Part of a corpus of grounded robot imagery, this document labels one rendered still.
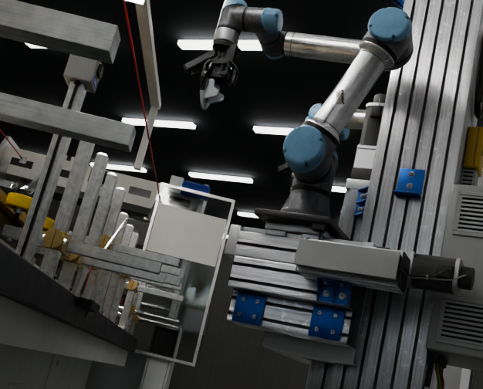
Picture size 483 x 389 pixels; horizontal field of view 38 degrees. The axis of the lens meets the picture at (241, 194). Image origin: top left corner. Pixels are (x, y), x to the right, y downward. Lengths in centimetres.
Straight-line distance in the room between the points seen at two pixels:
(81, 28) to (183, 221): 405
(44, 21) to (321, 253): 120
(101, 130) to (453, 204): 130
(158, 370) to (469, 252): 299
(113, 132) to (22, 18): 26
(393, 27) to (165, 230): 300
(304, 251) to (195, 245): 293
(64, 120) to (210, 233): 380
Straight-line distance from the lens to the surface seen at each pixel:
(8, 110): 98
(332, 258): 178
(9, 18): 75
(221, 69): 210
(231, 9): 220
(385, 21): 203
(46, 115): 97
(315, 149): 188
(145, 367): 466
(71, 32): 73
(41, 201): 167
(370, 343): 204
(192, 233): 472
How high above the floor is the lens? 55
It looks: 15 degrees up
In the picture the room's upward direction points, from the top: 14 degrees clockwise
